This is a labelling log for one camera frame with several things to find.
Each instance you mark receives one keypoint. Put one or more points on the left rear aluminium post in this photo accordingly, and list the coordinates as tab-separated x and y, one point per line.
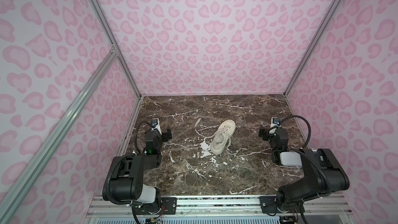
104	23

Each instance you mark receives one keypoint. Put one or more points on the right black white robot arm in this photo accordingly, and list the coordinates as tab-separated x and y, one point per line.
323	174

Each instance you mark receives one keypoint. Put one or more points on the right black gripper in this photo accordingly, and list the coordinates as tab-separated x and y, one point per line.
265	132

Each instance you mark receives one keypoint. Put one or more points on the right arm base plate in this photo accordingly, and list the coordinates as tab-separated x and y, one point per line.
274	205

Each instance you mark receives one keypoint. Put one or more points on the right rear aluminium post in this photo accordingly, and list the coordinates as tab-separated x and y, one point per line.
325	21

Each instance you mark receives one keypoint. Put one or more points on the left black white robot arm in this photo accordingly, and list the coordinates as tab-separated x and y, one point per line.
124	184

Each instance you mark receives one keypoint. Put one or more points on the cream white sneaker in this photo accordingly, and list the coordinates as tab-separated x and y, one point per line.
222	137

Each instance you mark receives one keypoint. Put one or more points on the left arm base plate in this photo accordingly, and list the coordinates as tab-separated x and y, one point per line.
164	206

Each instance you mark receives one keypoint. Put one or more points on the aluminium post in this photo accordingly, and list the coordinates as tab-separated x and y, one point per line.
325	21
104	23

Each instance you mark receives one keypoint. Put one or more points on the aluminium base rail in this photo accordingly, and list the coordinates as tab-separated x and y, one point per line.
245	209

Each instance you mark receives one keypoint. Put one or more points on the left diagonal aluminium strut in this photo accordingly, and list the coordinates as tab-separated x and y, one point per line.
32	171

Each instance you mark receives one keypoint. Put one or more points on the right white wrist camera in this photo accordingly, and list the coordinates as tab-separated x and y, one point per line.
275	122

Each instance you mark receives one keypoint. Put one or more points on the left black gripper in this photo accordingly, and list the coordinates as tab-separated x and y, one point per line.
166	134

